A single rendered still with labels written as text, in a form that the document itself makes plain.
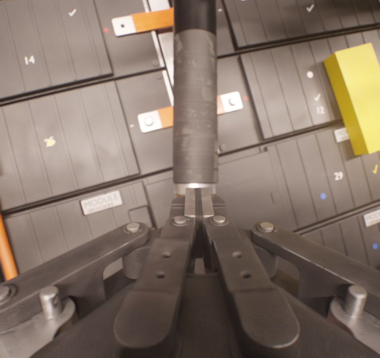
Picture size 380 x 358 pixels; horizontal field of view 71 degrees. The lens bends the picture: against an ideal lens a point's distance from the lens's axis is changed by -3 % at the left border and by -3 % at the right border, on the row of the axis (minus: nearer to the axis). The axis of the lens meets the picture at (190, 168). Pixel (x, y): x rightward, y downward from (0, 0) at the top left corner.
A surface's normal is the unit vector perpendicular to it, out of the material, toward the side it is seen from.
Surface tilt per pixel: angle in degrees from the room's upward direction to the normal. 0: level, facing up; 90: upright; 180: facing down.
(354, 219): 0
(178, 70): 56
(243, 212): 0
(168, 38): 0
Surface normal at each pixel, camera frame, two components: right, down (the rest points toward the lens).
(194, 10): -0.04, -0.04
